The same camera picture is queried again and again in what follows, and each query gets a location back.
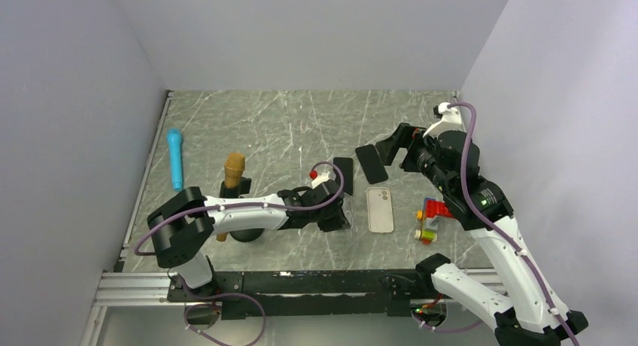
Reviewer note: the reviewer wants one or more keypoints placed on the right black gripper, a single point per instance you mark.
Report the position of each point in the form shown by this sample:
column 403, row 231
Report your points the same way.
column 406, row 136

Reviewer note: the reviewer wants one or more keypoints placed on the gold microphone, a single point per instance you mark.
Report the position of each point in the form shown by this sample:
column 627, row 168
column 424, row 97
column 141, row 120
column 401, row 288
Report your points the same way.
column 233, row 172

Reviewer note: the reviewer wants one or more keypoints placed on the blue toy microphone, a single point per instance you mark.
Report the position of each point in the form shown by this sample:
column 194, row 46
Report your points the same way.
column 174, row 140

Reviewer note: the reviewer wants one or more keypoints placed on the black smartphone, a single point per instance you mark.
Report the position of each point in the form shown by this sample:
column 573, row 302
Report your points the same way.
column 371, row 165

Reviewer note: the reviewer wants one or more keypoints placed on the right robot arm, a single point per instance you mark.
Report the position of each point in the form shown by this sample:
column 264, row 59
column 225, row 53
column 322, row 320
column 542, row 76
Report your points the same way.
column 530, row 313

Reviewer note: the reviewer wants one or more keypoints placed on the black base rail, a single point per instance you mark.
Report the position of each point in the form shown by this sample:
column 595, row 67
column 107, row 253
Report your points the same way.
column 393, row 292

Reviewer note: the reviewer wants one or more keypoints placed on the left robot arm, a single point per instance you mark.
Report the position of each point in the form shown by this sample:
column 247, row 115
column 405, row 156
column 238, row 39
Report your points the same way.
column 179, row 228

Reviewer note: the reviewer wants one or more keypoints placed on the colourful toy brick assembly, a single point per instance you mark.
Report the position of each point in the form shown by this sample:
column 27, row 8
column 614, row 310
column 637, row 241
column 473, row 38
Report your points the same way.
column 429, row 217

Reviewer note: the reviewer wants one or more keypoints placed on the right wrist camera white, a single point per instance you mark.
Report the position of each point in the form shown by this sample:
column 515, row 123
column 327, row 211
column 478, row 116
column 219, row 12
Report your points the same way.
column 449, row 119

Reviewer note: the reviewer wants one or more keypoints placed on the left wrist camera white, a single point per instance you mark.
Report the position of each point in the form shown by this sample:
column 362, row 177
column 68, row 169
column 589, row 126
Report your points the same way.
column 319, row 177

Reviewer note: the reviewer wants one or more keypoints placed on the phone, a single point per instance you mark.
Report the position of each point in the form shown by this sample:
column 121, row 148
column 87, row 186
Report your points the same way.
column 346, row 166

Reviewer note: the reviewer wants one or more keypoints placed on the beige phone case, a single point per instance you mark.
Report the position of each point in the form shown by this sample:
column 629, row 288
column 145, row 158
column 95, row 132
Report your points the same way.
column 380, row 210

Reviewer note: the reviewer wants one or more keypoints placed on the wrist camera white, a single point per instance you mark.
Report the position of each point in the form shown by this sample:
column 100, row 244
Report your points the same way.
column 449, row 119
column 319, row 177

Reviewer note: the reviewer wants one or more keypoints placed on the black microphone stand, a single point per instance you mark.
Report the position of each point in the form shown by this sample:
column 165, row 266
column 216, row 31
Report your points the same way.
column 243, row 235

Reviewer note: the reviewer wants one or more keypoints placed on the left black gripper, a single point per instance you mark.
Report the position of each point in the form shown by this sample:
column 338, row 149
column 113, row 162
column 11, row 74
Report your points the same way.
column 339, row 223

